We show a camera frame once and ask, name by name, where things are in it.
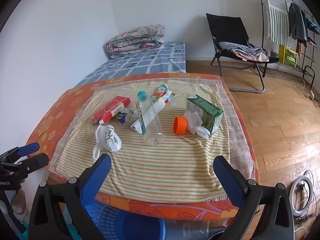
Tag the teal hanging garment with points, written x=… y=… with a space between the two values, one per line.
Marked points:
x=312 y=25

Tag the blue checked bedsheet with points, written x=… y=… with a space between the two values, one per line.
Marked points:
x=140 y=60

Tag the white power strip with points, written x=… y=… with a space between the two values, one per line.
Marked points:
x=311 y=95

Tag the black folding chair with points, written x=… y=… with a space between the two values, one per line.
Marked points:
x=225 y=27

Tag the blue plastic basket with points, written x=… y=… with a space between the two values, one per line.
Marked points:
x=112 y=220

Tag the dark hanging jacket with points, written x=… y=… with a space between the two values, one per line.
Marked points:
x=296 y=22

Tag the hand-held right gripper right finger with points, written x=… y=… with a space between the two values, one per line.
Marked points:
x=227 y=180

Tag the orange bottle cap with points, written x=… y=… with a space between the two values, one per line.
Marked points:
x=180 y=125

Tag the striped grey cloth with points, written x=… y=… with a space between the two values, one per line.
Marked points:
x=240 y=48

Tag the long white wrapper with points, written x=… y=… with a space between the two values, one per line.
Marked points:
x=160 y=106

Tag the red packet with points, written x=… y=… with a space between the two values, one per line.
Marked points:
x=110 y=108

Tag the orange floral sheet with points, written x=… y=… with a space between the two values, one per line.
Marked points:
x=50 y=120

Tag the green carton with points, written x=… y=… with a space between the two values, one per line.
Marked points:
x=207 y=115

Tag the yellow striped towel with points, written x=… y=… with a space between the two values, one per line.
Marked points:
x=162 y=170

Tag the white plastic bag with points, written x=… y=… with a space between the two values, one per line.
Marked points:
x=110 y=140

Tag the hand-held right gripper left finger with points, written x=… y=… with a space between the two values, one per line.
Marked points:
x=100 y=177

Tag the beige cloth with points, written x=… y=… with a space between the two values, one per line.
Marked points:
x=257 y=58

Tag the black metal drying rack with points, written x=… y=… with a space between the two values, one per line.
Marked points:
x=308 y=67

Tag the clear plastic bottle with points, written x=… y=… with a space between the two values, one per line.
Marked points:
x=152 y=127

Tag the green striped hanging towel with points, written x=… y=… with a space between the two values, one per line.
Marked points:
x=277 y=17

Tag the small colourful packet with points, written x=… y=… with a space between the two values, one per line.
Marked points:
x=160 y=91

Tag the white tissue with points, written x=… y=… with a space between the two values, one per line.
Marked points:
x=197 y=127

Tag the yellow box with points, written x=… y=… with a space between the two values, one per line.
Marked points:
x=287 y=57

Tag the clear plastic container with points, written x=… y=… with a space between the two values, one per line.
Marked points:
x=187 y=230

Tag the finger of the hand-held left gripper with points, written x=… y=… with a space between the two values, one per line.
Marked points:
x=37 y=161
x=30 y=148

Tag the blue green sachet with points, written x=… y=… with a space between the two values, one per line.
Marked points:
x=125 y=117

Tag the folded floral quilt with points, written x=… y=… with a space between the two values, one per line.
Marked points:
x=135 y=40

